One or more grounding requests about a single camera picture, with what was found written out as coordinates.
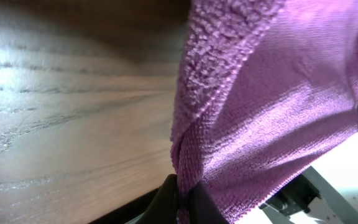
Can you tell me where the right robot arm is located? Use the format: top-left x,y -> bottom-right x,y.
258,133 -> 358,224

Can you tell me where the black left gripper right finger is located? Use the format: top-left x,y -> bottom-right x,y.
188,182 -> 228,224

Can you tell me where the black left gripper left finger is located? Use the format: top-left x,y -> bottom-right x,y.
136,174 -> 179,224

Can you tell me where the purple microfibre cloth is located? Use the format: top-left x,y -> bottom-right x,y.
171,0 -> 358,223

